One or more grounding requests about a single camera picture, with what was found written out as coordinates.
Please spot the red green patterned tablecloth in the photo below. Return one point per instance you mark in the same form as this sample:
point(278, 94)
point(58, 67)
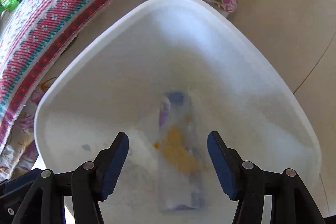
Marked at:
point(34, 37)

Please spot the white plastic trash bin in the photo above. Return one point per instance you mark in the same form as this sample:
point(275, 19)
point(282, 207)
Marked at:
point(167, 74)

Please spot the trash item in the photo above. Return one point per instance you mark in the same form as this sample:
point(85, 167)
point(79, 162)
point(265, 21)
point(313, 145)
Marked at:
point(180, 163)

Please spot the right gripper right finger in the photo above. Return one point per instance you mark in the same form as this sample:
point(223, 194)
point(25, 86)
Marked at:
point(246, 183)

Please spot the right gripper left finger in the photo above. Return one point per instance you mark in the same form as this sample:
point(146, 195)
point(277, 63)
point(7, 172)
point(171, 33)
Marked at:
point(39, 195)

